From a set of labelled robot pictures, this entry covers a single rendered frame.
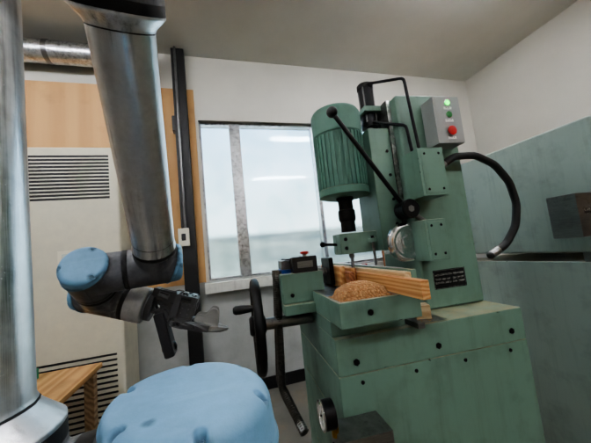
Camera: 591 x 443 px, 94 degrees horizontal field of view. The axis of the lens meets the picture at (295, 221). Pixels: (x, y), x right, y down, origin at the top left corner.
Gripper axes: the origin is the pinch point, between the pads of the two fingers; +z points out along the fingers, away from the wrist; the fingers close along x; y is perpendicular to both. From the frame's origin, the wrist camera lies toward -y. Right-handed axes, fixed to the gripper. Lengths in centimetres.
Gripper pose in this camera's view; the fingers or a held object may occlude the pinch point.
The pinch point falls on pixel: (222, 330)
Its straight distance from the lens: 81.6
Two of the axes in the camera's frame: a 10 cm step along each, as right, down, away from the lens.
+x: -2.0, 1.2, 9.7
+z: 9.5, 2.7, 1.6
